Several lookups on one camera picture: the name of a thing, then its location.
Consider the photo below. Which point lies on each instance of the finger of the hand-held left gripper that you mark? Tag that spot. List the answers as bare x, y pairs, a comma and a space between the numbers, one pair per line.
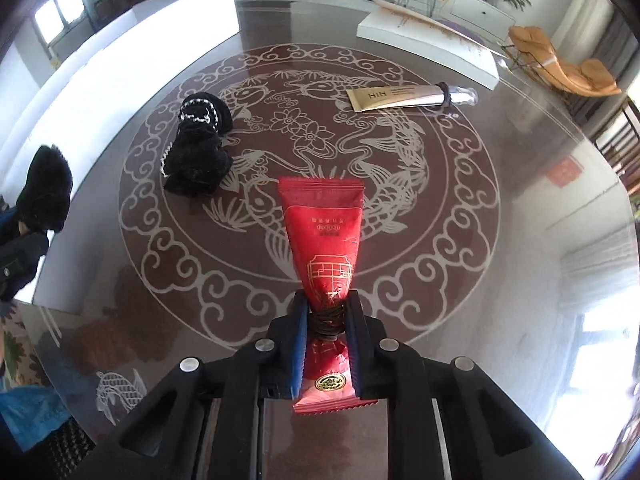
22, 260

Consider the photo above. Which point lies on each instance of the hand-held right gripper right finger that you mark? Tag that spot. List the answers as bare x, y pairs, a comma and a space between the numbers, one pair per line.
355, 350

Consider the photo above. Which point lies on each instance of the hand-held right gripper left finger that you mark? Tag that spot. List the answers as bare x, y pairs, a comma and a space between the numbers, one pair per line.
299, 350

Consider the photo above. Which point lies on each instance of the red foil packet bundle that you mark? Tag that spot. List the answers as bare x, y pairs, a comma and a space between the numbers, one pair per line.
320, 230

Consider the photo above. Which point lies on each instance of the black fuzzy cloth white trim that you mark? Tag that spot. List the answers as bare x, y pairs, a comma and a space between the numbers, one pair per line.
197, 155

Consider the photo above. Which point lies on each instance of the floral patterned cloth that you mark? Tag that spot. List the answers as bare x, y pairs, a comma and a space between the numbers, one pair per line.
15, 345

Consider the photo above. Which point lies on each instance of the blue plastic bag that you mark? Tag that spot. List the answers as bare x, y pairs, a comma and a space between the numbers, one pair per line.
30, 415

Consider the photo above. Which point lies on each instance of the dark mesh seat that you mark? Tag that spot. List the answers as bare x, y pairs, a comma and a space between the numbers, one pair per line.
62, 452

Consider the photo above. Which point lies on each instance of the window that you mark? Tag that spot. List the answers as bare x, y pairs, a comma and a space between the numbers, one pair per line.
60, 10

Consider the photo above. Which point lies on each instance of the gold cream tube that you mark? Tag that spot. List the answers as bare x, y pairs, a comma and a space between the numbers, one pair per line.
390, 97

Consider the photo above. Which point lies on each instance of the flat white box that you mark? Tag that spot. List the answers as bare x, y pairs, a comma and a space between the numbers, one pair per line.
430, 45

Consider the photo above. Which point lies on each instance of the long beige flat board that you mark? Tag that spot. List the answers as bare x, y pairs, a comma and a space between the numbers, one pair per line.
420, 17

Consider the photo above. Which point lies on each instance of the dark wooden chair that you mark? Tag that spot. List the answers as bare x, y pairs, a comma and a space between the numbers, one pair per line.
622, 140

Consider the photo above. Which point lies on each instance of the orange lounge chair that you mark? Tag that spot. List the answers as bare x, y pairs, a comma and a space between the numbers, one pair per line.
542, 52

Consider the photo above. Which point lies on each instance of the white sheer curtain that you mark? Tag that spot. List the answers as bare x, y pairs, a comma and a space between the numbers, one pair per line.
585, 20

